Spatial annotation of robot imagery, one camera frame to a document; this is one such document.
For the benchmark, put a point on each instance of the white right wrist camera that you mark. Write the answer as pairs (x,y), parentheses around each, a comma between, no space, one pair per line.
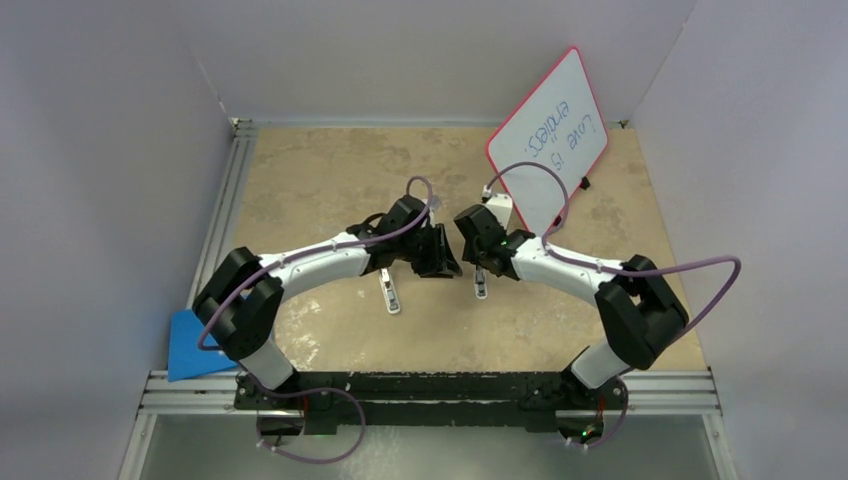
(499,204)

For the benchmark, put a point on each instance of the white stapler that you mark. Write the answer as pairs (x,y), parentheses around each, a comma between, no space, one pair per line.
(390,293)
(480,283)

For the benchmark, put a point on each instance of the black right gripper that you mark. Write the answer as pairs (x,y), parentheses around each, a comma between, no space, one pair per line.
(470,254)

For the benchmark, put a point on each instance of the red framed whiteboard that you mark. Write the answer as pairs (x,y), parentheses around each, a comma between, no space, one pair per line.
(554,136)

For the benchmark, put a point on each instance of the black whiteboard easel stand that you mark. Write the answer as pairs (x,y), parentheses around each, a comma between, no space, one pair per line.
(583,185)

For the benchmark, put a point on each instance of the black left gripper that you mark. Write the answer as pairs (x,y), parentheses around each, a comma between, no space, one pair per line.
(440,263)

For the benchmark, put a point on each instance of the blue plastic board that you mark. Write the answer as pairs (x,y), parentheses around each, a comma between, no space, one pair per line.
(185,360)

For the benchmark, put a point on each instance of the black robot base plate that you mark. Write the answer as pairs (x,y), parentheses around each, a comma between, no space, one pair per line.
(536,401)

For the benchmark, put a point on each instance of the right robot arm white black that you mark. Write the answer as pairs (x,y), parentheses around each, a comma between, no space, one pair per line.
(640,314)

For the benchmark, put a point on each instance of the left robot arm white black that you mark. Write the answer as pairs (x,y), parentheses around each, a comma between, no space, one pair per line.
(239,303)

